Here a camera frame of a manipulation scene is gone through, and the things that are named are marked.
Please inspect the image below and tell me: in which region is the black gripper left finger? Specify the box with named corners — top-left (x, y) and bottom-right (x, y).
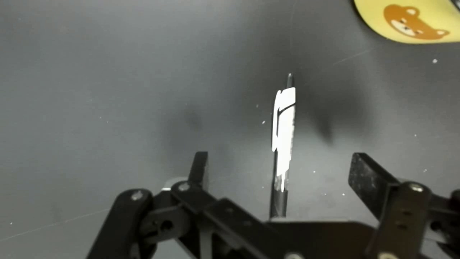
top-left (172, 149), bottom-right (228, 217)

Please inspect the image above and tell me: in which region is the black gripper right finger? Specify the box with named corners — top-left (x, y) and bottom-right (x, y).
top-left (349, 150), bottom-right (433, 259)

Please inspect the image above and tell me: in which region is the black and white pen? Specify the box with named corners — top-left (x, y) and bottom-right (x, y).
top-left (268, 71), bottom-right (300, 220)

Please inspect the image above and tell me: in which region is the yellow enamel mug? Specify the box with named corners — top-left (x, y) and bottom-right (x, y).
top-left (353, 0), bottom-right (460, 45)

